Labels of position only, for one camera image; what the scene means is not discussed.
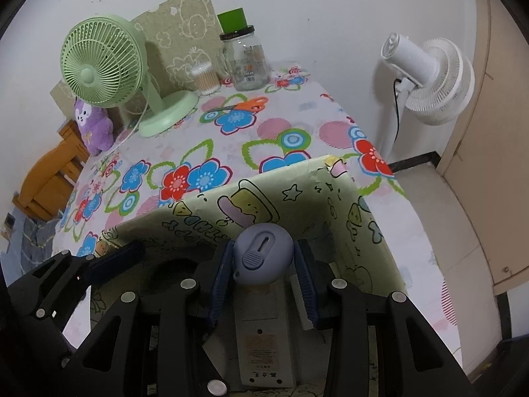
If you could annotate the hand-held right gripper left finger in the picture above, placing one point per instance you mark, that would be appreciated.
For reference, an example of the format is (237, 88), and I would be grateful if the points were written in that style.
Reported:
(221, 289)

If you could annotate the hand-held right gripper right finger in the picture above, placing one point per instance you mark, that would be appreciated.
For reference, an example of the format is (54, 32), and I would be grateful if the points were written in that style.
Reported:
(309, 289)

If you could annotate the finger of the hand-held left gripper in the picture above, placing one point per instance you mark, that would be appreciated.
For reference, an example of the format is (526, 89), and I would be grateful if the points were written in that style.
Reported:
(120, 258)

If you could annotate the blue-grey round gadget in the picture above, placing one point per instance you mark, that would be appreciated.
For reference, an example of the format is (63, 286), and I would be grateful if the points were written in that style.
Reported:
(264, 256)

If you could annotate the white power strip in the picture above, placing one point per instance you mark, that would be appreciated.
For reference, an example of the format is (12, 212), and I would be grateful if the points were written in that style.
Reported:
(264, 331)

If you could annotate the yellow cartoon-printed storage box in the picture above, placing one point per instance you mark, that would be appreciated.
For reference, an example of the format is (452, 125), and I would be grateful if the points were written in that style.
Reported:
(314, 215)

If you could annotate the blue-grey plaid cloth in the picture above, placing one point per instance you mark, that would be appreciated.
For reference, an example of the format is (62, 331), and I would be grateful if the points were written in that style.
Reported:
(39, 235)

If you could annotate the wooden chair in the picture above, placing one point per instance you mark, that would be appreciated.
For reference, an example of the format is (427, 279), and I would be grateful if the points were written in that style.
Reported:
(45, 173)

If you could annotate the purple plush toy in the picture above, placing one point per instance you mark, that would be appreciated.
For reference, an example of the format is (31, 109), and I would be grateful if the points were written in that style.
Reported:
(95, 128)

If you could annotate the green desk fan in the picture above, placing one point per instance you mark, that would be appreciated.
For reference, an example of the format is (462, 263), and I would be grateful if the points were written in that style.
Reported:
(89, 74)

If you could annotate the cotton swab container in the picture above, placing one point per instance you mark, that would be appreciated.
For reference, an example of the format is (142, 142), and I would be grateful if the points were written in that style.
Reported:
(206, 78)

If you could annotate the beige wooden door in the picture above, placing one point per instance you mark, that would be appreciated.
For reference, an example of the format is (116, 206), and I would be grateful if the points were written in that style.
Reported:
(492, 153)

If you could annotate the beige cartoon-printed cardboard panel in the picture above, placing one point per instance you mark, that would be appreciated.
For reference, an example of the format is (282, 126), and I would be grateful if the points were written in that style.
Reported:
(182, 37)

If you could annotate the white standing fan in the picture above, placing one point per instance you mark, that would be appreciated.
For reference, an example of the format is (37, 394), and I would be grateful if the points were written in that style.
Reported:
(413, 60)

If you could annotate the green plastic cup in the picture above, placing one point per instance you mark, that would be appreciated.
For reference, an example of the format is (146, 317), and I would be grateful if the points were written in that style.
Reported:
(232, 20)

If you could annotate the wall socket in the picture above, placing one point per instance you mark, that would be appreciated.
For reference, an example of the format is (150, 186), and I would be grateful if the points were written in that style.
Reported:
(9, 220)

